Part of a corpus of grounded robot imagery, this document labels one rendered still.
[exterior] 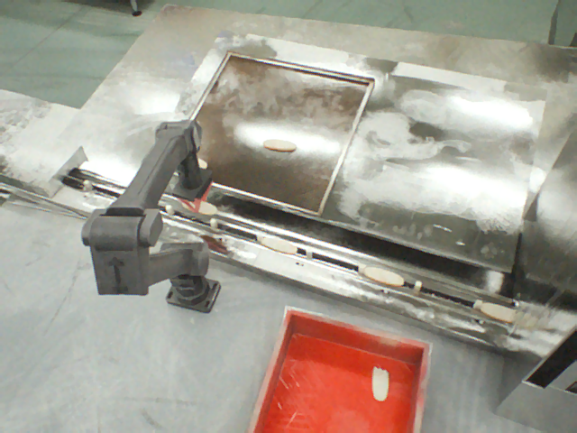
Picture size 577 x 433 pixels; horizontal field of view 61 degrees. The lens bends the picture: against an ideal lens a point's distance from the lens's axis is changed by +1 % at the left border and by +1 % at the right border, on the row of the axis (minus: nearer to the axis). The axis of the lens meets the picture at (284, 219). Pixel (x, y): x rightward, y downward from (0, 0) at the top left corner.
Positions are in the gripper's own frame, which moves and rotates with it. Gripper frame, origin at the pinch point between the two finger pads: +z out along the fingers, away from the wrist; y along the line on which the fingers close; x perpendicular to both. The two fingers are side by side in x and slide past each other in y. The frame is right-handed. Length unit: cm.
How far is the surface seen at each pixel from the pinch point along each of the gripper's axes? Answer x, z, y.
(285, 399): 39, 11, 35
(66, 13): -241, 90, -196
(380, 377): 57, 10, 23
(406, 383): 62, 11, 22
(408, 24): 9, 89, -258
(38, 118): -78, 11, -23
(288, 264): 27.3, 6.7, 5.2
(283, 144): 12.7, -0.7, -28.2
